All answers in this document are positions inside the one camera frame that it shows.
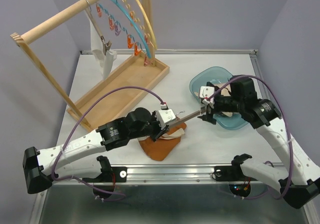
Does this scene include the white underwear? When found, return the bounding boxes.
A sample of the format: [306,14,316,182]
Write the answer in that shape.
[84,9,118,80]

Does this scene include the blue plastic clip hanger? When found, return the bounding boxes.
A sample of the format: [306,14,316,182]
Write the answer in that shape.
[95,0,156,65]

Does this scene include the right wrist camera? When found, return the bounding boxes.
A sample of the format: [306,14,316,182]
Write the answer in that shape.
[198,86,215,108]

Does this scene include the blue plastic tub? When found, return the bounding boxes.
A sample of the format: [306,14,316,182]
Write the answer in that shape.
[189,66,248,131]

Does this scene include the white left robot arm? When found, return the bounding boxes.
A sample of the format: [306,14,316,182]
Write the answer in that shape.
[22,107,176,194]

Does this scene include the brown underwear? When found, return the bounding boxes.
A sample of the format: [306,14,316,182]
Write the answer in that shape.
[137,122,187,162]

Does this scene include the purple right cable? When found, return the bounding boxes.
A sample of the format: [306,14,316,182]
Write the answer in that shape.
[202,74,294,201]

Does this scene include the beige underwear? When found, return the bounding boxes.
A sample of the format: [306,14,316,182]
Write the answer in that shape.
[193,83,235,117]

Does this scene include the aluminium mounting rail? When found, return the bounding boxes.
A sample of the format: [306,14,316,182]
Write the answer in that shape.
[42,161,309,185]

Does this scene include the yellow plastic clip hanger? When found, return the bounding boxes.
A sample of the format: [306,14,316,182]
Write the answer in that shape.
[116,0,160,50]

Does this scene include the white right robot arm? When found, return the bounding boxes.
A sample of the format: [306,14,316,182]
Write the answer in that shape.
[198,75,320,209]

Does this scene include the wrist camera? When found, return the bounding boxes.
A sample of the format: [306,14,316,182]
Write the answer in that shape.
[198,86,215,108]
[155,102,177,129]

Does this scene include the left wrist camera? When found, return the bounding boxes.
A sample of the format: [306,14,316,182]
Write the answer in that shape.
[155,102,177,129]

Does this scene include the wooden clamp hanger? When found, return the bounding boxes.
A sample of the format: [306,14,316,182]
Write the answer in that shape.
[85,0,111,56]
[168,110,204,129]

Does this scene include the wooden clothes rack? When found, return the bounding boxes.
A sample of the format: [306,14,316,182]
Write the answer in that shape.
[11,0,170,131]

